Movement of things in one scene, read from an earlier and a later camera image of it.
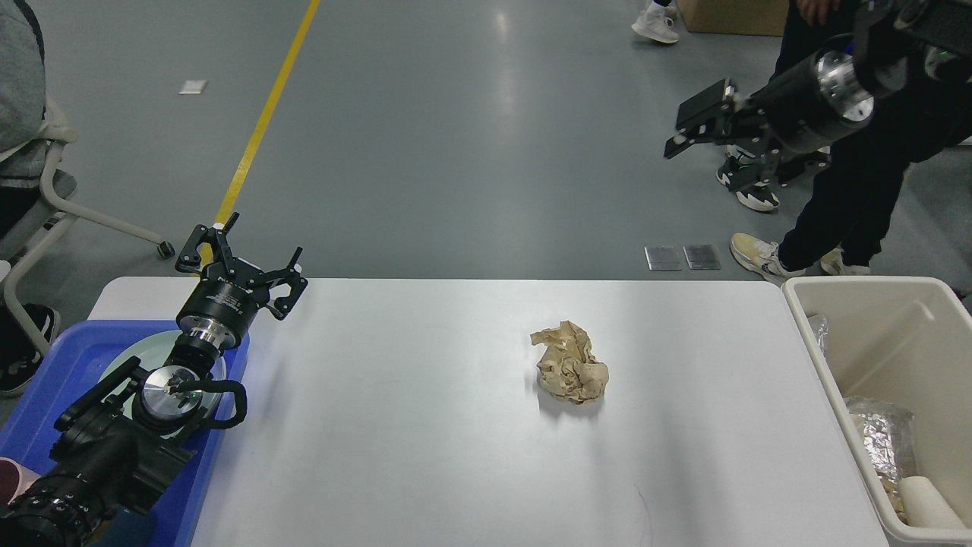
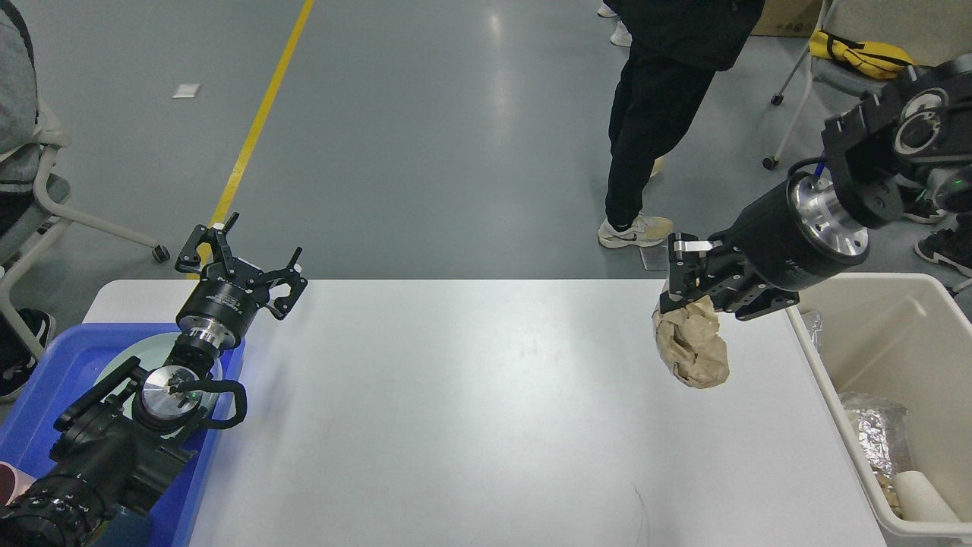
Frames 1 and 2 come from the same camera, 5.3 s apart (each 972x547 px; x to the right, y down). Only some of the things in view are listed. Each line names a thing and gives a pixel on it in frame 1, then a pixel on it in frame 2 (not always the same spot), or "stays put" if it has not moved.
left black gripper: x=225 y=299 stays put
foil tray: x=819 y=326 stays put
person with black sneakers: x=739 y=170 → x=930 y=194
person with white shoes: x=657 y=21 → x=624 y=33
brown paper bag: x=568 y=368 → x=691 y=344
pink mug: x=14 y=480 stays put
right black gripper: x=786 y=126 → x=796 y=236
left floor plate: x=663 y=257 stays put
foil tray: x=886 y=432 stays put
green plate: x=153 y=353 stays put
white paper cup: x=923 y=507 stays put
